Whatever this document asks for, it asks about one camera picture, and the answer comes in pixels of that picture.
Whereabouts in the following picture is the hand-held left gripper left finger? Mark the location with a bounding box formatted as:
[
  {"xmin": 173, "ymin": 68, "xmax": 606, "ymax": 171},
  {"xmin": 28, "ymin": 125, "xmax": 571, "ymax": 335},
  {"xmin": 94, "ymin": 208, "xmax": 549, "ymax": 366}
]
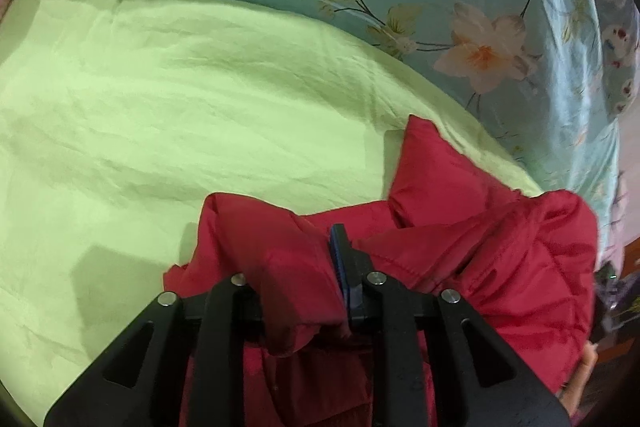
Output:
[{"xmin": 44, "ymin": 273, "xmax": 268, "ymax": 427}]

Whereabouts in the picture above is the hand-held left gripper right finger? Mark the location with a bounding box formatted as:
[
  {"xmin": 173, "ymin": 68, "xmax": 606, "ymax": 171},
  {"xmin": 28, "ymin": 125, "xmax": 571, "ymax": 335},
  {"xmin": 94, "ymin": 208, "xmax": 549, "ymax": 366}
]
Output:
[{"xmin": 329, "ymin": 223, "xmax": 572, "ymax": 427}]

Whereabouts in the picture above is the red quilted jacket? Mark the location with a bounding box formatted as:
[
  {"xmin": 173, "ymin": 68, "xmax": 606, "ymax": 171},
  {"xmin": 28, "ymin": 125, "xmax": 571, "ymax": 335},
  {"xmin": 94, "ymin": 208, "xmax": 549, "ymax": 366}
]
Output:
[{"xmin": 162, "ymin": 114, "xmax": 601, "ymax": 427}]

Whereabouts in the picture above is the person's right hand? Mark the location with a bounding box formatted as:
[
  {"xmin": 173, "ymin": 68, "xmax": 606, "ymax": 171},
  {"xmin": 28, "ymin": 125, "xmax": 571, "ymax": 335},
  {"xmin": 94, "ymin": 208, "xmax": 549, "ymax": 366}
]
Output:
[{"xmin": 559, "ymin": 341, "xmax": 599, "ymax": 416}]

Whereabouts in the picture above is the light green bed sheet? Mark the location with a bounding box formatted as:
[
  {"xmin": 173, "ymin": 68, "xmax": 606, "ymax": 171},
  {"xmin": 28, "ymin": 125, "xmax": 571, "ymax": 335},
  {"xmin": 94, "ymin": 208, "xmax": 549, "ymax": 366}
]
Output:
[{"xmin": 0, "ymin": 0, "xmax": 546, "ymax": 414}]

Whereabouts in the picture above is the bear print pillow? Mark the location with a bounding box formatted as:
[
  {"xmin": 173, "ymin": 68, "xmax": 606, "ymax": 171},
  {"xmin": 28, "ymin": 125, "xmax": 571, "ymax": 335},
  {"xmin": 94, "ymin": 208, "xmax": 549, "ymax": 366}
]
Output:
[{"xmin": 565, "ymin": 0, "xmax": 640, "ymax": 118}]

